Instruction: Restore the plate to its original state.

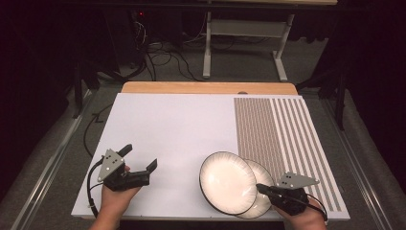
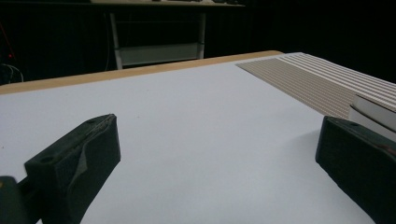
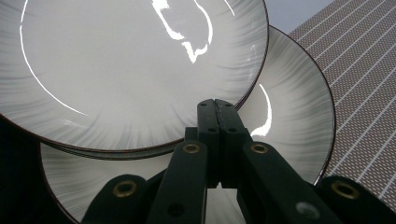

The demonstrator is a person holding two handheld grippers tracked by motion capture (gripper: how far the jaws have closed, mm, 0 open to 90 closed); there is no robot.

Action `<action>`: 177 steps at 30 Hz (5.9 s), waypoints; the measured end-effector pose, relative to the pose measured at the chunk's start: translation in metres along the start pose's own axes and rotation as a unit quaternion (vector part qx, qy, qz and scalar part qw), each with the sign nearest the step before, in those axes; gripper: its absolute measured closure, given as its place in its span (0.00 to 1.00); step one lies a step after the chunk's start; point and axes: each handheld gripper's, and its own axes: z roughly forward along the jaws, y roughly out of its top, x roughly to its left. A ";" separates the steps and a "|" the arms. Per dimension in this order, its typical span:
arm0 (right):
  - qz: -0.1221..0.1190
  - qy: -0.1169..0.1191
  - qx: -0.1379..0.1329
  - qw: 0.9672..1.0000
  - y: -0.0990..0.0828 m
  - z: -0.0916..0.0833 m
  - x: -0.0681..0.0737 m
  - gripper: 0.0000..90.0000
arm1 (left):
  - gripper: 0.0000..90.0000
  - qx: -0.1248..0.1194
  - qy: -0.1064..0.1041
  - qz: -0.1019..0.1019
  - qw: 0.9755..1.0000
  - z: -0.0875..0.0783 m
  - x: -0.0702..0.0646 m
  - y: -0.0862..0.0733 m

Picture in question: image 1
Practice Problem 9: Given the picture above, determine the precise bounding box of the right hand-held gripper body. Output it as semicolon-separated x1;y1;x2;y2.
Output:
267;172;321;217

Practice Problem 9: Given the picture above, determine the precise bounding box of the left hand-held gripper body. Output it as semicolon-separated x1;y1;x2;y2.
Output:
97;148;151;193

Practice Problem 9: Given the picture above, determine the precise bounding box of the small white dark-rimmed plate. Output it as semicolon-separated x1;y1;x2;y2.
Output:
236;158;276;220

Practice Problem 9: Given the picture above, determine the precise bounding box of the large white dark-rimmed plate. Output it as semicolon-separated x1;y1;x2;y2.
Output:
198;150;259;216

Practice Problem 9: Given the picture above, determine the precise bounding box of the person's right hand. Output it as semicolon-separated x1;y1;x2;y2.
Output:
272;195;328;230

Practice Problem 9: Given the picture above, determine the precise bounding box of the white board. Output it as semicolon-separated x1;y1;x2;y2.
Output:
70;92;351;222

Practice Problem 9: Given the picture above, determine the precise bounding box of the grey striped mat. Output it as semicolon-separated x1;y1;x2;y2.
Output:
233;97;343;213

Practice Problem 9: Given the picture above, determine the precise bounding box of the black metal stand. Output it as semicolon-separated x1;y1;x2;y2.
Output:
71;59;101;120
296;62;349;131

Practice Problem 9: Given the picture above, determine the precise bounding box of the black computer tower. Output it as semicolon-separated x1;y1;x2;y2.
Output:
104;9;148;75

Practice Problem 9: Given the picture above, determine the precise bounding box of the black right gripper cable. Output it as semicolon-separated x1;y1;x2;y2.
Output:
286;193;329;223

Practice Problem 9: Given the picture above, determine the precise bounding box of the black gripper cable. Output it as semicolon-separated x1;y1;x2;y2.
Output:
286;193;329;223
86;155;105;219

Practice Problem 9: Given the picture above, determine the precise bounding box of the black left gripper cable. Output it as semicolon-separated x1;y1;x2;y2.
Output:
86;155;105;219

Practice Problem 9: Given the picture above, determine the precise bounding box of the black floor cable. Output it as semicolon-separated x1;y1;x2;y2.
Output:
82;103;115;158

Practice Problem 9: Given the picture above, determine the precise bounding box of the aluminium floor rail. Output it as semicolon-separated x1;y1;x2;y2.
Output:
320;97;387;230
11;90;97;230

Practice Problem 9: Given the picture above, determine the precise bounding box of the tangle of black cables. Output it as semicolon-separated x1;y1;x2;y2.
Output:
132;18;207;82

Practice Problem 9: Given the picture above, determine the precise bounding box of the white metal desk frame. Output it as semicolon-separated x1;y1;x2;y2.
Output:
197;0;339;82

